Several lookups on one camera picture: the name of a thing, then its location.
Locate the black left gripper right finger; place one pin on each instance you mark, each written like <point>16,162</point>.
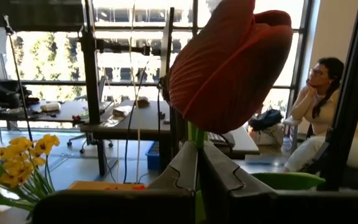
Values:
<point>225,186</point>

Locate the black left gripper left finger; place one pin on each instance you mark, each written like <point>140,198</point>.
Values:
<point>172,177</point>

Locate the red artificial tulip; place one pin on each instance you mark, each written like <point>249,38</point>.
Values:
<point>228,77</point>

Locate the yellow artificial flower bunch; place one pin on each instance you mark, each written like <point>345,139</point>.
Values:
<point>17,149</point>

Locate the blue storage bin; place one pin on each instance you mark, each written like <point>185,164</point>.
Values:
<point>152,155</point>

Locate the black keyboard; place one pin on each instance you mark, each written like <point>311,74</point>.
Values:
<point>222,139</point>

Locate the white bag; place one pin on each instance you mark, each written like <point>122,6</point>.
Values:
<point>266,137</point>

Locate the dark backpack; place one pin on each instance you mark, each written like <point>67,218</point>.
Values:
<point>266,119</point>

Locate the office chair base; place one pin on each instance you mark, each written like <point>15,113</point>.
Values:
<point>87,138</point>

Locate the person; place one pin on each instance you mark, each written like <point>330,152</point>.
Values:
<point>322,118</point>

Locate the white box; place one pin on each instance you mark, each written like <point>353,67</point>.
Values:
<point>50,107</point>

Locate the black tripod stand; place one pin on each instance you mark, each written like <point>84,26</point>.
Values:
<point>21,90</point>

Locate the black desk equipment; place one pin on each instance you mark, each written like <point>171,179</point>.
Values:
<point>8,96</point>

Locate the thick black desk post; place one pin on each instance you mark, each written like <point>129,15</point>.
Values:
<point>92,93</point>

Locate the black frame post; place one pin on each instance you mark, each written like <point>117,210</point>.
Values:
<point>350,93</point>

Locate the large glass window wall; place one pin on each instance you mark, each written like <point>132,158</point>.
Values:
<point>57,62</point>

